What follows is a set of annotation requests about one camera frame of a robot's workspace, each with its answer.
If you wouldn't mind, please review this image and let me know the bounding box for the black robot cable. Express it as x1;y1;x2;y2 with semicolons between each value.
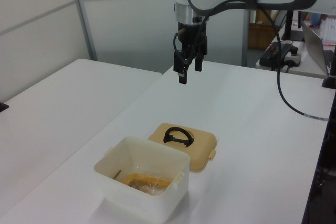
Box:
183;0;329;122

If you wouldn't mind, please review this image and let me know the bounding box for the black lid handle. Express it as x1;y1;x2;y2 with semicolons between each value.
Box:
163;127;196;149

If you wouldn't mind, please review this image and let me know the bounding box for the brown wooden box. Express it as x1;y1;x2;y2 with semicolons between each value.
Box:
247;23;280;50

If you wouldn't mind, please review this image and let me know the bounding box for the tan tool case lid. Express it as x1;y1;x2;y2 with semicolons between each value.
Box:
147;122;218;173

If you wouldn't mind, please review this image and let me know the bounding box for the grey laptop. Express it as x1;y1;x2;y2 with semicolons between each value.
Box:
300;20;336;78

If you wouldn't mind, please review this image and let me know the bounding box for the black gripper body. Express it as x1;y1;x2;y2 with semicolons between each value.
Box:
177;20;207;51

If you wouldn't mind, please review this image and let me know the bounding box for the black power strip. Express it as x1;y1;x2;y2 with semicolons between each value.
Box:
259;41;301;72

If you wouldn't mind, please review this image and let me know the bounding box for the white plastic tool case box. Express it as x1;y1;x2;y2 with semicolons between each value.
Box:
93;136;191;223

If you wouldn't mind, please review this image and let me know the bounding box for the yellow item in clear wrap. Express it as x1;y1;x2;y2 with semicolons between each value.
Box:
123;172;174;196

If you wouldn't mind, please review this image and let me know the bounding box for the white background desk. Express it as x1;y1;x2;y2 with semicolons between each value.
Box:
255;38;336;80

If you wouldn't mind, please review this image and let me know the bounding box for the black monitor stand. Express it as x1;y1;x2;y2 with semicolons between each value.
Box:
281;9;307;42

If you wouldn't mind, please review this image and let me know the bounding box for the grey partition post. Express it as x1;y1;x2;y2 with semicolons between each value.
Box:
240;9;250;68
70;0;98;61

